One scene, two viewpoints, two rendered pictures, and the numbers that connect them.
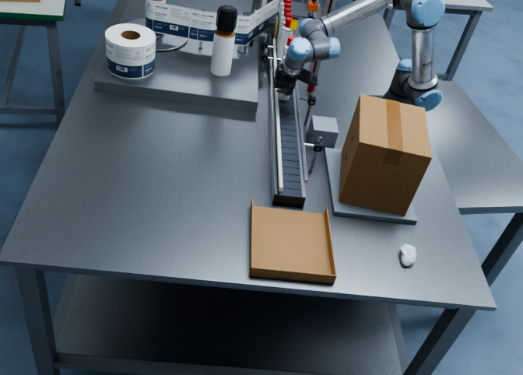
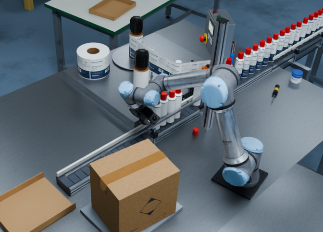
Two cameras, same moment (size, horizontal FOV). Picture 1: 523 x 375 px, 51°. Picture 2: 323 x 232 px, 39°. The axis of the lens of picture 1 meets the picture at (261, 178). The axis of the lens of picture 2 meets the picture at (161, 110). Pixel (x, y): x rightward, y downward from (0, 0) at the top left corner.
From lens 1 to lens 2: 1.76 m
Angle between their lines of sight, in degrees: 39
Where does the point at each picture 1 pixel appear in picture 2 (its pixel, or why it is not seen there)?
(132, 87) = (78, 82)
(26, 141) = not seen: hidden behind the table
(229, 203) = (36, 168)
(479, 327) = not seen: outside the picture
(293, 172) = (86, 171)
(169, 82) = (100, 87)
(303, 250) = (31, 217)
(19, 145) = not seen: hidden behind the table
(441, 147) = (237, 224)
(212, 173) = (53, 148)
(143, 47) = (89, 59)
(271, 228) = (34, 194)
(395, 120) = (139, 166)
